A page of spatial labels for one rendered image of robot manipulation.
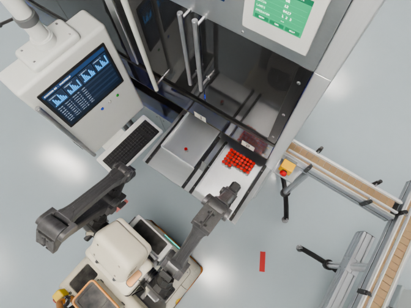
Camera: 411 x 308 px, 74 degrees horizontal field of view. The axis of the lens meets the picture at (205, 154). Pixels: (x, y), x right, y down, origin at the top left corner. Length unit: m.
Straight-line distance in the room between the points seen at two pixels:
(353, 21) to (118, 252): 1.06
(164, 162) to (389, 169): 2.14
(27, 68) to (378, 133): 2.89
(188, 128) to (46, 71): 0.86
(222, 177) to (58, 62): 1.04
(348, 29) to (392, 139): 2.49
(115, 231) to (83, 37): 0.87
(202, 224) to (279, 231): 1.66
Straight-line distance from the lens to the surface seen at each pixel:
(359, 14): 0.76
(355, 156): 2.97
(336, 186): 1.76
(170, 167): 1.72
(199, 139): 1.77
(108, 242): 1.20
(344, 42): 0.82
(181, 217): 2.54
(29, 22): 1.34
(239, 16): 0.93
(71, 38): 1.42
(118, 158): 1.89
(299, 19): 0.81
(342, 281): 2.13
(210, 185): 1.67
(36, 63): 1.41
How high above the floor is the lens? 2.50
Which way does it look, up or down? 70 degrees down
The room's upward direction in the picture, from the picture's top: 6 degrees counter-clockwise
